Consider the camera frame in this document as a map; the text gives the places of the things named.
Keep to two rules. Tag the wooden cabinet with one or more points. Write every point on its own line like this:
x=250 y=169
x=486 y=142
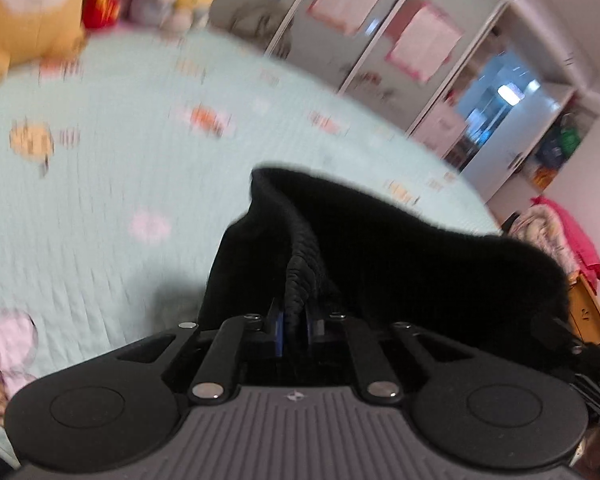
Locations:
x=587 y=310

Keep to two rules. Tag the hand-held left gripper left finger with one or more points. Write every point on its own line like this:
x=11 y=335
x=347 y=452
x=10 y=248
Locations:
x=277 y=332

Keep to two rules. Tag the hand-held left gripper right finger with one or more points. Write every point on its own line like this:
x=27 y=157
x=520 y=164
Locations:
x=310 y=332

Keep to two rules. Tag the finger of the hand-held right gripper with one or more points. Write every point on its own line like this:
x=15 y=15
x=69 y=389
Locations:
x=577 y=360

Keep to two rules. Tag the yellow bear plush toy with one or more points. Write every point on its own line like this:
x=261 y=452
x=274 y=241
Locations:
x=25 y=15

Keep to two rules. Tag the pink clothes pile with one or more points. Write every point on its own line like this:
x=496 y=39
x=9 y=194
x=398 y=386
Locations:
x=565 y=235

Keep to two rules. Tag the mint green bee-print quilt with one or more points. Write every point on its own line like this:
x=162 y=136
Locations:
x=130 y=160

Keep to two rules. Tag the black printed sweatshirt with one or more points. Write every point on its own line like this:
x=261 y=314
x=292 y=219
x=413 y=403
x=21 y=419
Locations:
x=405 y=270

